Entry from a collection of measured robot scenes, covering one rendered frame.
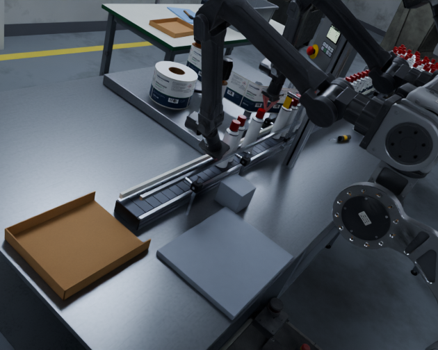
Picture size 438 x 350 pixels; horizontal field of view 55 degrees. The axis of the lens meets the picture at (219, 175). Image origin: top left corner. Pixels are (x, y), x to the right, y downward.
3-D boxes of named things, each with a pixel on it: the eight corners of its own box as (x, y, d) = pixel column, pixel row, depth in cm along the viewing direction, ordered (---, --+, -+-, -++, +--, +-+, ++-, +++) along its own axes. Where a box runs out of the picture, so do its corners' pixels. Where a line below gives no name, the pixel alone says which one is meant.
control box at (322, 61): (325, 61, 183) (345, 18, 173) (344, 78, 171) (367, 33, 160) (306, 57, 179) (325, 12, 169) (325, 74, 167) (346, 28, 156)
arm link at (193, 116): (205, 126, 135) (222, 112, 139) (180, 108, 139) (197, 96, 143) (204, 150, 144) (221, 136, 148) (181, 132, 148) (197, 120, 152)
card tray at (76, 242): (93, 199, 136) (94, 190, 134) (148, 248, 127) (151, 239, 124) (4, 238, 114) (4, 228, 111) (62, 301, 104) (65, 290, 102)
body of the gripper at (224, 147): (209, 134, 156) (206, 124, 150) (231, 148, 153) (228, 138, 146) (198, 146, 155) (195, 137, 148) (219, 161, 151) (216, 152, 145)
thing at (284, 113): (272, 132, 204) (288, 96, 192) (281, 138, 202) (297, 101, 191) (267, 135, 200) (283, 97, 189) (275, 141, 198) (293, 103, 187)
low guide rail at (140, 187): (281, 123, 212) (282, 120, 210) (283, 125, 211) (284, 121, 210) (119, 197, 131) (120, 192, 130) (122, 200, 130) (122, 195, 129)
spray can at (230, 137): (219, 160, 169) (235, 117, 158) (229, 167, 167) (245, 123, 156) (211, 163, 165) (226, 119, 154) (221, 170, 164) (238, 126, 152)
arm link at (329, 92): (353, 108, 92) (365, 96, 94) (314, 87, 95) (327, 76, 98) (341, 136, 99) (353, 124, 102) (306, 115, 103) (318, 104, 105)
